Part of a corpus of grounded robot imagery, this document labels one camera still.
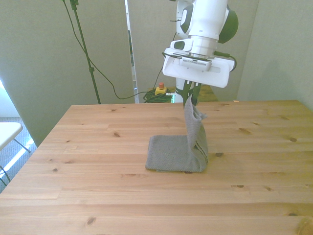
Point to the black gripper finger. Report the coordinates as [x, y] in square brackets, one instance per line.
[196, 94]
[187, 89]

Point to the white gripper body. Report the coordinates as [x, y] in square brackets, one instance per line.
[217, 76]

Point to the grey towel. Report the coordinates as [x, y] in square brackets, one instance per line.
[171, 155]

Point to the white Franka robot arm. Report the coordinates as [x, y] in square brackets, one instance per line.
[207, 19]

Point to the yellow emergency stop button box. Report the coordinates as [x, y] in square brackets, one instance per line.
[161, 90]

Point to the white partition panel edge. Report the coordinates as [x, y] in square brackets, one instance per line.
[133, 61]

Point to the white folding chair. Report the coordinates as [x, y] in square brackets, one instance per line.
[8, 132]

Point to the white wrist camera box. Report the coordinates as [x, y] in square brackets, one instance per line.
[195, 64]

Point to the black camera tripod stand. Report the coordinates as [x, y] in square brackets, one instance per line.
[85, 51]

